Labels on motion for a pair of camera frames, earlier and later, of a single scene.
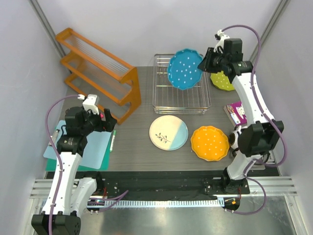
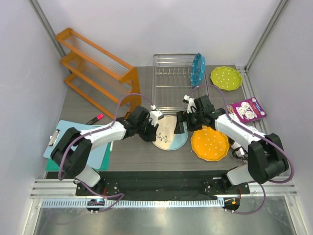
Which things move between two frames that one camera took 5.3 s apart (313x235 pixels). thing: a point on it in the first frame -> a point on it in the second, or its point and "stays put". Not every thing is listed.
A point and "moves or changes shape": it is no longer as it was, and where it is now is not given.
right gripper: [206, 64] -> [183, 116]
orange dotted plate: [210, 143] stays put
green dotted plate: [221, 81] stays put
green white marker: [114, 132] stays put
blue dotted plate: [183, 69] moves or changes shape
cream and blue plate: [168, 132] stays put
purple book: [236, 112] stays put
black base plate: [136, 184] stays put
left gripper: [103, 127] -> [151, 135]
